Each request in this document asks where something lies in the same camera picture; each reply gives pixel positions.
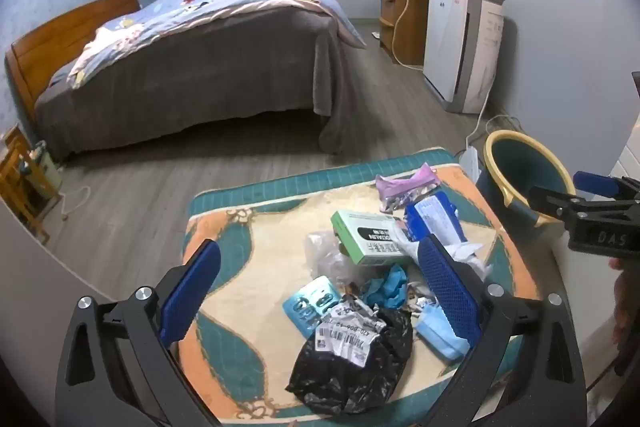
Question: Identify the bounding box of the purple packet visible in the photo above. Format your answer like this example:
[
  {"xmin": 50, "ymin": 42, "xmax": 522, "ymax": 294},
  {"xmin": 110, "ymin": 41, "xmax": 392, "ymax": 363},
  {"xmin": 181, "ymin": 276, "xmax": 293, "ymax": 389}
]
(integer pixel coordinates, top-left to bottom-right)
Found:
[{"xmin": 375, "ymin": 163, "xmax": 441, "ymax": 212}]

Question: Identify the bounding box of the blue face mask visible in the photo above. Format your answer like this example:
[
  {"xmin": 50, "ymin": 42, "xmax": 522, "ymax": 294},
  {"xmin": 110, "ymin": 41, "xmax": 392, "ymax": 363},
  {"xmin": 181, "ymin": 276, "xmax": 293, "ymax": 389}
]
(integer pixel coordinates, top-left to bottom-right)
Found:
[{"xmin": 414, "ymin": 302, "xmax": 473, "ymax": 362}]

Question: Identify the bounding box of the small printed wrapper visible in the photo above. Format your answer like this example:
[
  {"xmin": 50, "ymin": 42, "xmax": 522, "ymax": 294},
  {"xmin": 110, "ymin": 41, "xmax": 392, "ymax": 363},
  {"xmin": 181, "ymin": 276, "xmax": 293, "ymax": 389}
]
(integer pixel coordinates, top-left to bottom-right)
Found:
[{"xmin": 402, "ymin": 282, "xmax": 441, "ymax": 313}]

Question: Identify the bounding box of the teal bucket with yellow rim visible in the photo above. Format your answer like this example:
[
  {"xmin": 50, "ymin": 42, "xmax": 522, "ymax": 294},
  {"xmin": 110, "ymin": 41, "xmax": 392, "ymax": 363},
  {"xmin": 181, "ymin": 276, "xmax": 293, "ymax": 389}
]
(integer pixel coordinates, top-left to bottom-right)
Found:
[{"xmin": 475, "ymin": 129, "xmax": 576, "ymax": 244}]

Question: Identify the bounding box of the teal blister pack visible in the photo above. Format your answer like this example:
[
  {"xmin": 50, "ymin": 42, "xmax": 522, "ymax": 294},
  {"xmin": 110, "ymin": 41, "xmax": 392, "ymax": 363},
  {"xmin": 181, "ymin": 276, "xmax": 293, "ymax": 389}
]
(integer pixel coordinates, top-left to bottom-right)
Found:
[{"xmin": 282, "ymin": 276, "xmax": 343, "ymax": 337}]

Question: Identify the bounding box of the teal and orange patterned mat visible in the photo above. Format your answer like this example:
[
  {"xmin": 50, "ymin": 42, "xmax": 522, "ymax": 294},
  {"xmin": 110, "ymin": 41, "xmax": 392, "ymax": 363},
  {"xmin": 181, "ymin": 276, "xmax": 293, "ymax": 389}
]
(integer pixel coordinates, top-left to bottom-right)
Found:
[{"xmin": 182, "ymin": 147, "xmax": 543, "ymax": 423}]

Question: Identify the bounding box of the thin white cable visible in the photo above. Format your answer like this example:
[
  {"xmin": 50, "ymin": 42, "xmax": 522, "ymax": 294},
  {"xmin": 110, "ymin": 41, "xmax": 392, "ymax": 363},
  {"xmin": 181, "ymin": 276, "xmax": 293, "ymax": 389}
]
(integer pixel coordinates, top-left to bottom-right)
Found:
[{"xmin": 60, "ymin": 184, "xmax": 92, "ymax": 222}]

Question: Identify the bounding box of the wooden bed headboard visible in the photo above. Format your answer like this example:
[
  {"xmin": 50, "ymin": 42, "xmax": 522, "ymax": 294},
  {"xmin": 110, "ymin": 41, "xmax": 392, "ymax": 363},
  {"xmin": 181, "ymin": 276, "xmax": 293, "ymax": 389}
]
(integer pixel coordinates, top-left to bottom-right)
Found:
[{"xmin": 5, "ymin": 0, "xmax": 141, "ymax": 122}]

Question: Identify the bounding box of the green and white box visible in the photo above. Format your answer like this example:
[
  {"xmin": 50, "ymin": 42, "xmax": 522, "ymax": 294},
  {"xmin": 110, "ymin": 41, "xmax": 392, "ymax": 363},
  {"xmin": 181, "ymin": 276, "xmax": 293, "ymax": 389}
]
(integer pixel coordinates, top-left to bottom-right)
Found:
[{"xmin": 331, "ymin": 209, "xmax": 416, "ymax": 267}]

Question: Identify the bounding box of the white crumpled paper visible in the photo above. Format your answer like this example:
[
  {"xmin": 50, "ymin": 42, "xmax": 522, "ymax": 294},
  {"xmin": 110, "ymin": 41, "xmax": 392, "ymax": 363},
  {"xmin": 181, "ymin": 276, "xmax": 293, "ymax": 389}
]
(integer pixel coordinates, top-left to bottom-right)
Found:
[{"xmin": 400, "ymin": 227, "xmax": 493, "ymax": 279}]

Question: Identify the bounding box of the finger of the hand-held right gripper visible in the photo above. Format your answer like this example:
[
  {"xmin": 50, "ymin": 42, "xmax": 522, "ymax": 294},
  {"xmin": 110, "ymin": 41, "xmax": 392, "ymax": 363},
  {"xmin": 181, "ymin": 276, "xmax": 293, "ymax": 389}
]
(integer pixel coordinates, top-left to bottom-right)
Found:
[
  {"xmin": 528, "ymin": 186, "xmax": 640, "ymax": 254},
  {"xmin": 573, "ymin": 170, "xmax": 640, "ymax": 204}
]

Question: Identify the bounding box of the clear plastic bag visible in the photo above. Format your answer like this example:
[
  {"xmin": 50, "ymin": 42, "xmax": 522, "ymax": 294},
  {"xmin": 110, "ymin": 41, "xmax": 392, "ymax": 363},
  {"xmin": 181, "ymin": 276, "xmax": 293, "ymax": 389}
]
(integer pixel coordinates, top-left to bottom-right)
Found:
[{"xmin": 305, "ymin": 229, "xmax": 366, "ymax": 289}]

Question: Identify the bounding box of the person's right hand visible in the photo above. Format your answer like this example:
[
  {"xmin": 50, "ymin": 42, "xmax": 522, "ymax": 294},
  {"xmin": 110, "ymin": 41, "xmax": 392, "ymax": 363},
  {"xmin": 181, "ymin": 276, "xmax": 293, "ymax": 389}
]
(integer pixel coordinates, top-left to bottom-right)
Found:
[{"xmin": 609, "ymin": 257, "xmax": 640, "ymax": 360}]

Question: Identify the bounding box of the teal crumpled glove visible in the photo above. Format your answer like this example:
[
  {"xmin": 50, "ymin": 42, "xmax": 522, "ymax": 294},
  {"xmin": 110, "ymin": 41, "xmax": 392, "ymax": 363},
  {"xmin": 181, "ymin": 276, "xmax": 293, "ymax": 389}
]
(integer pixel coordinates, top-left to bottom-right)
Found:
[{"xmin": 361, "ymin": 264, "xmax": 408, "ymax": 309}]

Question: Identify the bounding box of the blue and white medicine box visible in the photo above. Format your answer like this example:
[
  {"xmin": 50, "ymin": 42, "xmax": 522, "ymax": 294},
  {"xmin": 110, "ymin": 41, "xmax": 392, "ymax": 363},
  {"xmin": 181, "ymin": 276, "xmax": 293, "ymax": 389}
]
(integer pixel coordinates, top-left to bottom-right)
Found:
[{"xmin": 402, "ymin": 192, "xmax": 469, "ymax": 244}]

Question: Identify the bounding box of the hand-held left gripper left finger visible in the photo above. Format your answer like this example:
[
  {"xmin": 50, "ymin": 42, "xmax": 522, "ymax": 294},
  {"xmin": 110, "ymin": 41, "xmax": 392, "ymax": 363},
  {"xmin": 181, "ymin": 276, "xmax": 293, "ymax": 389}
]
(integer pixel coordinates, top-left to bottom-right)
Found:
[{"xmin": 54, "ymin": 239, "xmax": 223, "ymax": 427}]

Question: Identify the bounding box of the bed with blue quilt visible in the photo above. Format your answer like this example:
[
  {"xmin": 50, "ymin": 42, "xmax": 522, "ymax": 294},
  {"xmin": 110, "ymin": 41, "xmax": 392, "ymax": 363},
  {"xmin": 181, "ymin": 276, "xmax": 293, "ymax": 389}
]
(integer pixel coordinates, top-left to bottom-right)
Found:
[{"xmin": 34, "ymin": 4, "xmax": 353, "ymax": 162}]

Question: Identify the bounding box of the wooden nightstand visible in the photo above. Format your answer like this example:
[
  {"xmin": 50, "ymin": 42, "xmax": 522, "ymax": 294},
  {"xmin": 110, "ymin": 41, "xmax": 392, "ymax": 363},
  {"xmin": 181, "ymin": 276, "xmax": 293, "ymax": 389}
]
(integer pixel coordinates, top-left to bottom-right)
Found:
[{"xmin": 0, "ymin": 124, "xmax": 66, "ymax": 244}]

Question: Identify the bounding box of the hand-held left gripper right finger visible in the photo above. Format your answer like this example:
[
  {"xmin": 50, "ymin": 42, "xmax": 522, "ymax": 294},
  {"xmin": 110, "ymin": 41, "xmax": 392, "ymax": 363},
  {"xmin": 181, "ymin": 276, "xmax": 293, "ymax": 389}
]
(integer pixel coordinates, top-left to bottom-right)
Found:
[{"xmin": 416, "ymin": 234, "xmax": 588, "ymax": 427}]

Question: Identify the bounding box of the white power strip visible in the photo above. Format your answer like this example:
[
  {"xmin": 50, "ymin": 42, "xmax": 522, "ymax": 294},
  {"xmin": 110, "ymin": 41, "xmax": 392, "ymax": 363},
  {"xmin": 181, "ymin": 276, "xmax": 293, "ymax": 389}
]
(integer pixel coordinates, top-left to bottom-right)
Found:
[{"xmin": 459, "ymin": 146, "xmax": 483, "ymax": 182}]

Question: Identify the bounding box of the white air purifier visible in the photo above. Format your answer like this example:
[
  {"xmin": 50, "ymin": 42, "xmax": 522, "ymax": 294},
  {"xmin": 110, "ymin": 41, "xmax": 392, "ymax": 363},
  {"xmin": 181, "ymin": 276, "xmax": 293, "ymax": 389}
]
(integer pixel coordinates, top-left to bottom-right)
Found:
[{"xmin": 422, "ymin": 0, "xmax": 506, "ymax": 114}]

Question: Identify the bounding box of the white floor cable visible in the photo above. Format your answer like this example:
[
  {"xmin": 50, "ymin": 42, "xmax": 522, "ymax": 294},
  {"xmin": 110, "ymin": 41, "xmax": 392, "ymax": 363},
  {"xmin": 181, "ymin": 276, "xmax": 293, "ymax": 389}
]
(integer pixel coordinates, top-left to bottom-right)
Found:
[{"xmin": 465, "ymin": 72, "xmax": 523, "ymax": 152}]

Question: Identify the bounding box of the black plastic bag with label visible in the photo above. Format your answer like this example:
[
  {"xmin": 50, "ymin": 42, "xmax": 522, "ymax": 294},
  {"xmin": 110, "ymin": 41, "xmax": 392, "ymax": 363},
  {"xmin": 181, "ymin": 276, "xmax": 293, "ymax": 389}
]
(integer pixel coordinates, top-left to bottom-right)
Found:
[{"xmin": 286, "ymin": 294, "xmax": 415, "ymax": 415}]

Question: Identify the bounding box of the blue printed quilt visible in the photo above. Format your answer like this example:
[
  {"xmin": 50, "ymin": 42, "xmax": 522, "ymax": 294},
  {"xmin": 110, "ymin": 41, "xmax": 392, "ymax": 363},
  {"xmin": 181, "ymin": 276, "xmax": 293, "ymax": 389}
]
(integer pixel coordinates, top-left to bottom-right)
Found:
[{"xmin": 67, "ymin": 0, "xmax": 368, "ymax": 90}]

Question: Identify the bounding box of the wooden cabinet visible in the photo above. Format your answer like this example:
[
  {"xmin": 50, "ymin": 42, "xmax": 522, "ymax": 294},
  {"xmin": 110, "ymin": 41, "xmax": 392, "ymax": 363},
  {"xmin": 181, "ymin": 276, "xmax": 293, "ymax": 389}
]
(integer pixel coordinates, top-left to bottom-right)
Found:
[{"xmin": 378, "ymin": 0, "xmax": 431, "ymax": 66}]

